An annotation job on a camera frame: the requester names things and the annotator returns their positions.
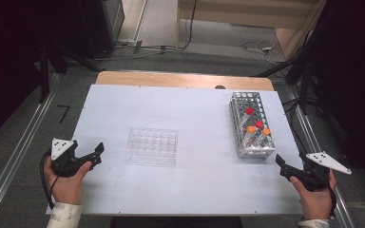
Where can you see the orange-capped test tube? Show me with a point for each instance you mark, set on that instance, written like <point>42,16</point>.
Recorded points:
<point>266,131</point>
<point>251,129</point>

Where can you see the metal floor rail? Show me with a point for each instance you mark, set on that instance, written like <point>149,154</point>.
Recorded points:
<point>19,148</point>
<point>316,142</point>

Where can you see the light wooden cabinet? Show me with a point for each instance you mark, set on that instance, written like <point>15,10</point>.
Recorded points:
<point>234,12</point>

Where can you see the dark grey cabinet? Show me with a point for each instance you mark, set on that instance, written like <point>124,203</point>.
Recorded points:
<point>107,22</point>

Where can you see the person's right hand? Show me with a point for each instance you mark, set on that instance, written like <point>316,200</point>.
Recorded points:
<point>315,202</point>

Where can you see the white board sheet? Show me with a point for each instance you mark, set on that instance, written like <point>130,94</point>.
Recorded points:
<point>187,107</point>

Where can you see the wooden table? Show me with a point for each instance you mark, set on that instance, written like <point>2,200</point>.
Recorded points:
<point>171,79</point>

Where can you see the red-capped test tube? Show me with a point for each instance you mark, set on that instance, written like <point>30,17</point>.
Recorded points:
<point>249,111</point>
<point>259,124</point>

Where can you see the dark curtain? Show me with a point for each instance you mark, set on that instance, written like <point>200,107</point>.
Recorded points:
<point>12,63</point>
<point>355,79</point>

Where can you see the clear plastic tube rack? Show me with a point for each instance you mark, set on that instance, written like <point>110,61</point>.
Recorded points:
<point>152,146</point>

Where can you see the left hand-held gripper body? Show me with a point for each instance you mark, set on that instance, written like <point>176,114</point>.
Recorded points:
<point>64,158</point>

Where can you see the black tripod stand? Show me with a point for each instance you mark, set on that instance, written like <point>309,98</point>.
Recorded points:
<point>304,82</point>

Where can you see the black metal stand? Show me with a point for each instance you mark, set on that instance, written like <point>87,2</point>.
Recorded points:
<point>44,72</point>

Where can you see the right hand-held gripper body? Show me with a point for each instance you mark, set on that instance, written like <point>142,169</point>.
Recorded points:
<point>313,177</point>

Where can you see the person's left hand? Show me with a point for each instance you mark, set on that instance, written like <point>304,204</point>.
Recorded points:
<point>65,188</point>

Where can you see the white perforated tube rack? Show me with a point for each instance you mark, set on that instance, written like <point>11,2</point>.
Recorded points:
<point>259,145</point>

